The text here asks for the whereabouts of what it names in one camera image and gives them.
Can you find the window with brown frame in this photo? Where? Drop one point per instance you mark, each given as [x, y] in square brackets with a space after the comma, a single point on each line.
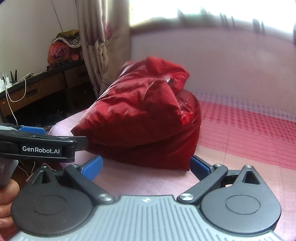
[185, 9]

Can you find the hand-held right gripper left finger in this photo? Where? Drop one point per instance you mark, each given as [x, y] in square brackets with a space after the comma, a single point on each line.
[92, 166]

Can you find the white power strip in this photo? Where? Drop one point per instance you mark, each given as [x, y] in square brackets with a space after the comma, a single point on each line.
[5, 83]

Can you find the olive cloth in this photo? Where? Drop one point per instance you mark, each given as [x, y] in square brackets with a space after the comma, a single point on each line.
[68, 33]

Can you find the person's left hand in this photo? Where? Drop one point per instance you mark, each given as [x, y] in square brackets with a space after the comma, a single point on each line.
[8, 197]

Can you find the dark wooden desk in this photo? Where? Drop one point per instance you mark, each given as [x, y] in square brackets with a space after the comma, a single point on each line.
[46, 85]

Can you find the bed with pink checked sheet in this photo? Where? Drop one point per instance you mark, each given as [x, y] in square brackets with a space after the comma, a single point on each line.
[231, 139]

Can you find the black router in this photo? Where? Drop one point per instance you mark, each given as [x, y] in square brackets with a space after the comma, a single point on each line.
[14, 77]

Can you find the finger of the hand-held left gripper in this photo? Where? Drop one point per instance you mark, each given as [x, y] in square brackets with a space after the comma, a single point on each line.
[81, 142]
[32, 130]

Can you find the beige floral curtain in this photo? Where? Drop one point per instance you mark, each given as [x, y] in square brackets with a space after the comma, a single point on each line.
[101, 46]

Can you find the red down jacket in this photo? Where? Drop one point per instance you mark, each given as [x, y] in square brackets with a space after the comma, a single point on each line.
[138, 111]

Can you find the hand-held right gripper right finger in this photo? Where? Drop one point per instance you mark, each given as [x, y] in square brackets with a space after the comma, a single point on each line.
[200, 166]

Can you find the red floral quilt bundle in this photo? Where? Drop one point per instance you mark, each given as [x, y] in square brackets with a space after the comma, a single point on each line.
[62, 54]

